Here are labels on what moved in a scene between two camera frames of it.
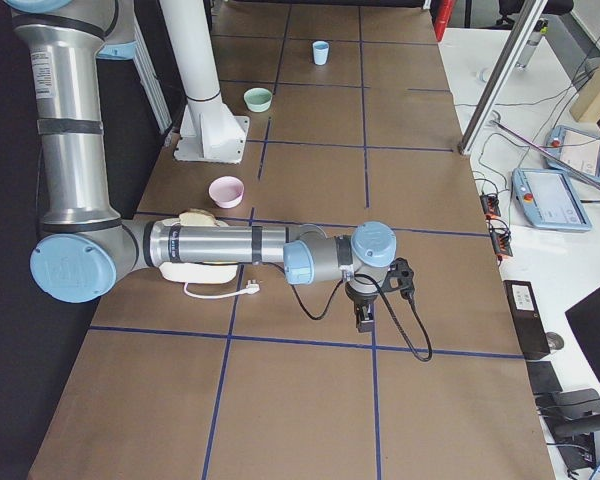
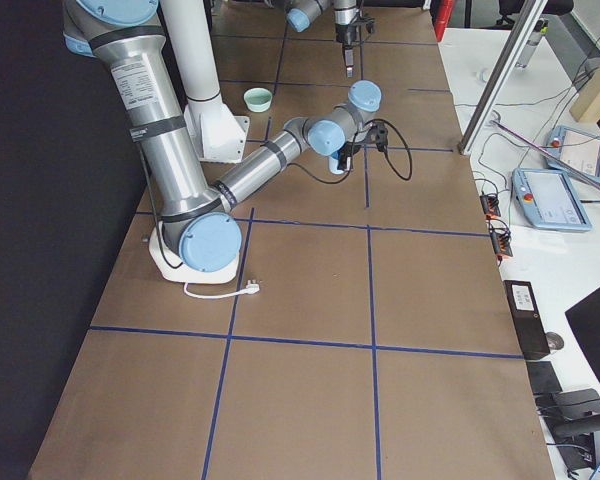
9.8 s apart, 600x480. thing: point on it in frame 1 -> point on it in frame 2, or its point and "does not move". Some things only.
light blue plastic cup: (321, 49) -> (333, 164)
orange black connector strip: (499, 231) does not move
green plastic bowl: (258, 99) does not move
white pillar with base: (208, 132) does not move
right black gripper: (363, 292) -> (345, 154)
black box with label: (526, 318) does not move
